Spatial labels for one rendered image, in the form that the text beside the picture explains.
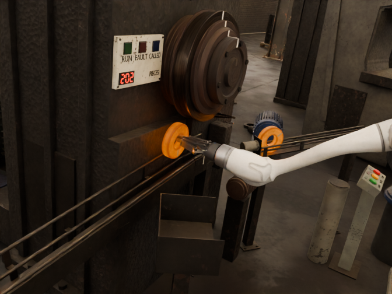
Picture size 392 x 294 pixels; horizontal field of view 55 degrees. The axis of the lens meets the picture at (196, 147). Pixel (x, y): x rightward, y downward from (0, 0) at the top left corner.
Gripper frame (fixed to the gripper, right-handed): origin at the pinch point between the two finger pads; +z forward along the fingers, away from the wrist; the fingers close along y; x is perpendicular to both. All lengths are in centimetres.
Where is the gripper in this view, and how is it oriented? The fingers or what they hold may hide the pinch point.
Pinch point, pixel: (176, 136)
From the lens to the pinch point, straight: 158.3
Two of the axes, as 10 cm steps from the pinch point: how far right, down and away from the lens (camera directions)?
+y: 5.1, -2.7, 8.1
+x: 1.6, -9.0, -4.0
